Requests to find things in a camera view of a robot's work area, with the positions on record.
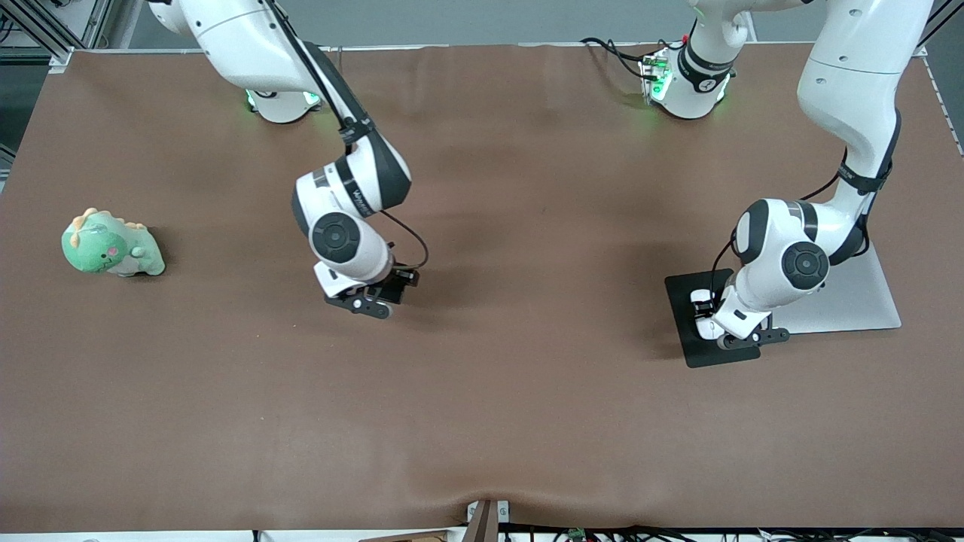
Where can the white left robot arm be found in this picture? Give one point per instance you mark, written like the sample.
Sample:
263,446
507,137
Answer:
866,75

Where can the silver laptop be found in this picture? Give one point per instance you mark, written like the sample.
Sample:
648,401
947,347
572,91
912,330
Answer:
866,301

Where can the aluminium frame profile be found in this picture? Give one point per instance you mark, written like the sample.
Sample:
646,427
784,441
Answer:
945,22
94,22

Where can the black mouse pad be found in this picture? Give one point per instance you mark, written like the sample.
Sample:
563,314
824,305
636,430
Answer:
693,350

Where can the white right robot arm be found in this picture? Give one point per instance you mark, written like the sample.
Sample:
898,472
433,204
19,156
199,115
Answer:
241,38

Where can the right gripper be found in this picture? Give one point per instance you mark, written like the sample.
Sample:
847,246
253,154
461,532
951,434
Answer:
395,282

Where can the brown table cover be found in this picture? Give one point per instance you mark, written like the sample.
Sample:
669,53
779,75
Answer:
482,414

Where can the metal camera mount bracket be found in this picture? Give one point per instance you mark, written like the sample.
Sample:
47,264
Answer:
486,519

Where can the green plush dinosaur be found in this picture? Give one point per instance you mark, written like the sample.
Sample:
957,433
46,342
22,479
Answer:
105,245

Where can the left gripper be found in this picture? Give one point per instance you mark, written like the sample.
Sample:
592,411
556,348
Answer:
706,307

